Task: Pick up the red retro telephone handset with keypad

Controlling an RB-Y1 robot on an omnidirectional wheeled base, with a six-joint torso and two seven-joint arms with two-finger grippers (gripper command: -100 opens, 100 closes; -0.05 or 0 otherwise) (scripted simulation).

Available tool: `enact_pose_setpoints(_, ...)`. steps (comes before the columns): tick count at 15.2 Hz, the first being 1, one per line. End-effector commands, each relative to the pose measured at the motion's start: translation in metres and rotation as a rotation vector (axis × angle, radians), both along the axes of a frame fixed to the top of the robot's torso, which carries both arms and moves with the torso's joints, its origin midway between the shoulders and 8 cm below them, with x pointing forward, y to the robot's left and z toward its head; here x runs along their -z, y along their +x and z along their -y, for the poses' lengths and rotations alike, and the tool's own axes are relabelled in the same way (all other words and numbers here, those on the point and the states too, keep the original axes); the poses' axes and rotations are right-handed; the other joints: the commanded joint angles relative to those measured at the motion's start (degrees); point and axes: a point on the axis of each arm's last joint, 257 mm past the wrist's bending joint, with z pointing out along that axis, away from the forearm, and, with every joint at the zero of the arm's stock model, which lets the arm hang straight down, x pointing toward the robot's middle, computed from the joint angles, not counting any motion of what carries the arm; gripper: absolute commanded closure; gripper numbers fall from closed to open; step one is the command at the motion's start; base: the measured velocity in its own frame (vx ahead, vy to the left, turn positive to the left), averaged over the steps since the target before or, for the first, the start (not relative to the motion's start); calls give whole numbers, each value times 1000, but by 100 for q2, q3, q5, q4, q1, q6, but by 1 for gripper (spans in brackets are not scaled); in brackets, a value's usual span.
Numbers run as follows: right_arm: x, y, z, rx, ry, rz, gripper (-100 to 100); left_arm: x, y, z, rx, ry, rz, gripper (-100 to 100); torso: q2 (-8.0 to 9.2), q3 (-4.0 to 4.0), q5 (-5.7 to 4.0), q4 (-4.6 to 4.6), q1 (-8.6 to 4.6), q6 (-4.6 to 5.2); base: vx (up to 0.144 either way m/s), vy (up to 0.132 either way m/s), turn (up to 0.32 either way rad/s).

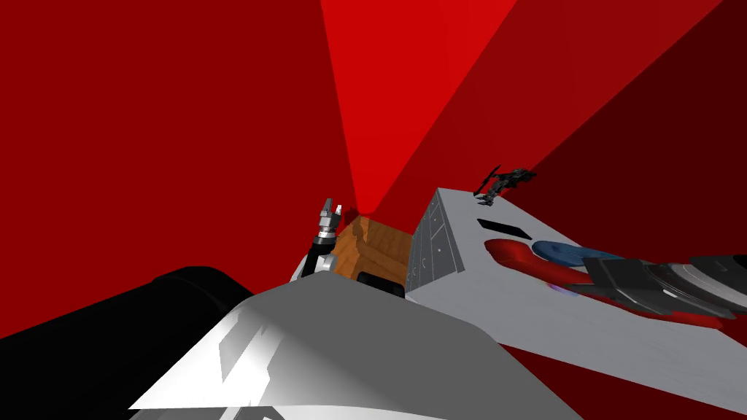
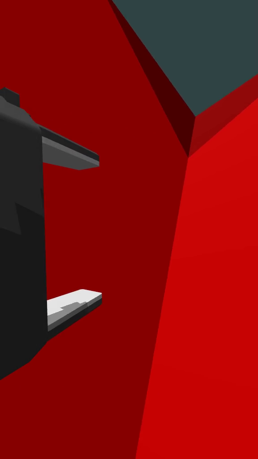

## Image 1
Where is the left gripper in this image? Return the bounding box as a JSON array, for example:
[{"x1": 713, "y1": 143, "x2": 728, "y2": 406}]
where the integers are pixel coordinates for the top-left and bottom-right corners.
[{"x1": 317, "y1": 198, "x2": 344, "y2": 236}]

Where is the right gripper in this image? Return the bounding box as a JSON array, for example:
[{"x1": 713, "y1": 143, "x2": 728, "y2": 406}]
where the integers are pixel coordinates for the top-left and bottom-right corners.
[{"x1": 560, "y1": 257, "x2": 662, "y2": 320}]

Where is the blue round plate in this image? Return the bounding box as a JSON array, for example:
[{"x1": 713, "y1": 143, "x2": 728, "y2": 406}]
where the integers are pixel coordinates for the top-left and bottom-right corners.
[{"x1": 531, "y1": 239, "x2": 627, "y2": 271}]

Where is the grey desk with drawers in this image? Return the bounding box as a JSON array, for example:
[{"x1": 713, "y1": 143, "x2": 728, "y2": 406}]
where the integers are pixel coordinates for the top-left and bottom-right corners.
[{"x1": 405, "y1": 186, "x2": 747, "y2": 416}]

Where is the red long curved object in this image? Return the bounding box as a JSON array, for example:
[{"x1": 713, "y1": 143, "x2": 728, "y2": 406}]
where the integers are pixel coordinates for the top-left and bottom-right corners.
[{"x1": 484, "y1": 237, "x2": 726, "y2": 331}]

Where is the black flat rectangle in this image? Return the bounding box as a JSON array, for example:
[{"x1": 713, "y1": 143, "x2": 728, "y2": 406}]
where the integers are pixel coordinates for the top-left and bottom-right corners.
[{"x1": 476, "y1": 218, "x2": 534, "y2": 242}]

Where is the black spiky figure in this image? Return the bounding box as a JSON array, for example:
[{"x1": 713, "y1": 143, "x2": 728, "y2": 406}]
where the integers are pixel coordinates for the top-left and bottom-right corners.
[{"x1": 473, "y1": 165, "x2": 538, "y2": 207}]

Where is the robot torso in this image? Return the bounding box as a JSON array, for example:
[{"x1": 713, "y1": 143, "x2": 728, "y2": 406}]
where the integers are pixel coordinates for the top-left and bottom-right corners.
[{"x1": 127, "y1": 270, "x2": 586, "y2": 420}]

